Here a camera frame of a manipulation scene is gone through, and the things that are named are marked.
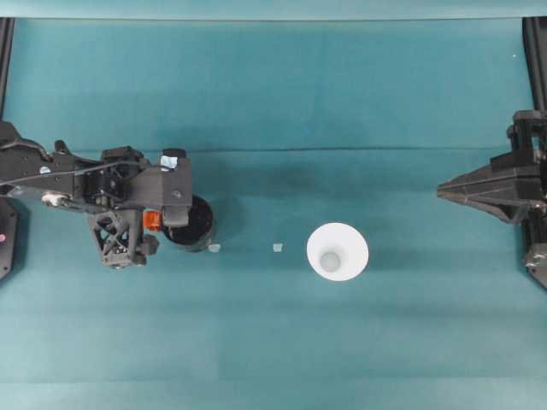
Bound black frame rail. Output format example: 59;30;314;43
0;16;16;121
521;16;547;114

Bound blue-green table cloth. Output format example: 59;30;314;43
0;16;547;410

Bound blue-green backdrop cloth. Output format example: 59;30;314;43
0;0;547;21

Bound white paper cup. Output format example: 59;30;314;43
305;221;370;283

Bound thin camera cable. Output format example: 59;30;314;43
0;157;168;187

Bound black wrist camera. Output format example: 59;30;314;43
126;146;194;228

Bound black cup holder red handle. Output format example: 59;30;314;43
144;194;215;255

